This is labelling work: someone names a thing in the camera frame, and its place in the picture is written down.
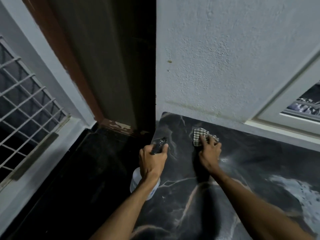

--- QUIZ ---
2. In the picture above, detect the person's left hand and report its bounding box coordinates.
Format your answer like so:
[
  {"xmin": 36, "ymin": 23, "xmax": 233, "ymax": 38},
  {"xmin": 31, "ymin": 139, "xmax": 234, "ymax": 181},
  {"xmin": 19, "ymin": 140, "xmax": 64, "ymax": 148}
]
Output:
[{"xmin": 139, "ymin": 143, "xmax": 169, "ymax": 182}]

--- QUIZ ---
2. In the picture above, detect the person's right hand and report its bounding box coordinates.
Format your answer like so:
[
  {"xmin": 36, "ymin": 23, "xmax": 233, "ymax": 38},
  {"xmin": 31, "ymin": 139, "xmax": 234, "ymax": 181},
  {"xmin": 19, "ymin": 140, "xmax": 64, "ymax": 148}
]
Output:
[{"xmin": 198, "ymin": 135, "xmax": 222, "ymax": 173}]

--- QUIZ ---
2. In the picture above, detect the checkered cleaning cloth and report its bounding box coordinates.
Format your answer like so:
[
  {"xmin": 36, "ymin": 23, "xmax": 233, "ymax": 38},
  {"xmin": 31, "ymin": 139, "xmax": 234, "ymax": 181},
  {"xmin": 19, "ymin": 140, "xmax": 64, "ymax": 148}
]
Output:
[{"xmin": 193, "ymin": 128, "xmax": 220, "ymax": 147}]

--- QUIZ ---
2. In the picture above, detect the clear spray bottle black nozzle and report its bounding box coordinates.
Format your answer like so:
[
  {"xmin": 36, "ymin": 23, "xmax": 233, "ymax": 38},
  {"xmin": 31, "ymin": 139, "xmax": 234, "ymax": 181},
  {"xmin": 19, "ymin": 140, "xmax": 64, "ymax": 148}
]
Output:
[{"xmin": 130, "ymin": 137, "xmax": 167, "ymax": 201}]

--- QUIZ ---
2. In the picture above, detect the person's right forearm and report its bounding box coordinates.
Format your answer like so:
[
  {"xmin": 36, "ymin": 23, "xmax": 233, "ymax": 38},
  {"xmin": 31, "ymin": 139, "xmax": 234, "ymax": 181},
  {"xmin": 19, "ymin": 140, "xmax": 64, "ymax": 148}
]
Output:
[{"xmin": 208, "ymin": 167, "xmax": 316, "ymax": 240}]

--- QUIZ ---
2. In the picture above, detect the person's left forearm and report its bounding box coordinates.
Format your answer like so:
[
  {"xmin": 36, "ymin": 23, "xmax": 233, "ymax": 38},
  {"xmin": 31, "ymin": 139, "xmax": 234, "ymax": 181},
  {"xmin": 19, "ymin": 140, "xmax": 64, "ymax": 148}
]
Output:
[{"xmin": 89, "ymin": 172, "xmax": 160, "ymax": 240}]

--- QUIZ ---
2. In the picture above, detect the white framed window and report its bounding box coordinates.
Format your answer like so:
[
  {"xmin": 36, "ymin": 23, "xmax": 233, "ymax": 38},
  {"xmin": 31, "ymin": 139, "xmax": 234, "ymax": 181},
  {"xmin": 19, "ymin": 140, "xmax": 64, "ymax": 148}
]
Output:
[{"xmin": 246, "ymin": 48, "xmax": 320, "ymax": 150}]

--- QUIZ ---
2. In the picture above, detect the dark wooden door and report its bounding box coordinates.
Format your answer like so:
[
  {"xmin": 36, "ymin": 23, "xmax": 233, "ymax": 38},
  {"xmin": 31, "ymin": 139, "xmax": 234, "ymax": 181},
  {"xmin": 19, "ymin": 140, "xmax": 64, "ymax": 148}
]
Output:
[{"xmin": 49, "ymin": 0, "xmax": 157, "ymax": 134}]

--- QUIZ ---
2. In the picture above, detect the white metal window grille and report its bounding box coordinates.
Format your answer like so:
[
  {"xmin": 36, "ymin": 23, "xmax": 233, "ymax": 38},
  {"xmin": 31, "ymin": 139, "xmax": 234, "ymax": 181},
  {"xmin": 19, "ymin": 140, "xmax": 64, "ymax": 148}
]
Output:
[{"xmin": 0, "ymin": 35, "xmax": 71, "ymax": 190}]

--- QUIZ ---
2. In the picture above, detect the brown wooden door frame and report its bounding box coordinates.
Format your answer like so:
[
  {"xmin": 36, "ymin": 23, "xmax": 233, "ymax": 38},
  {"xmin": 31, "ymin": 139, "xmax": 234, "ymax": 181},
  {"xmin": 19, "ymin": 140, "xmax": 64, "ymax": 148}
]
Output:
[{"xmin": 21, "ymin": 0, "xmax": 134, "ymax": 135}]

